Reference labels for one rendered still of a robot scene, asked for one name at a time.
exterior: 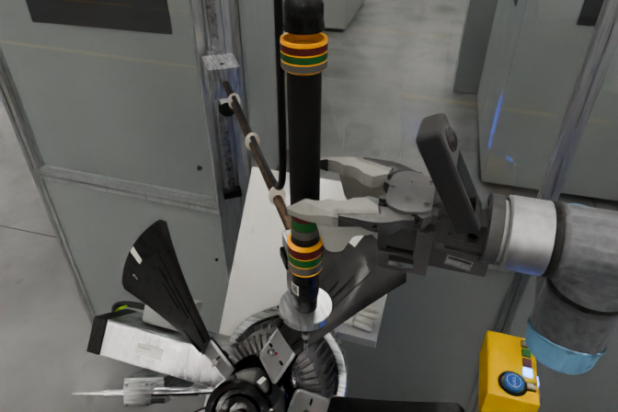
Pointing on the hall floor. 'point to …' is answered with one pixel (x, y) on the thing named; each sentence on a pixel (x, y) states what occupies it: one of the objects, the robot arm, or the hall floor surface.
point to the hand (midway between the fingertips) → (308, 180)
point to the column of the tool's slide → (232, 208)
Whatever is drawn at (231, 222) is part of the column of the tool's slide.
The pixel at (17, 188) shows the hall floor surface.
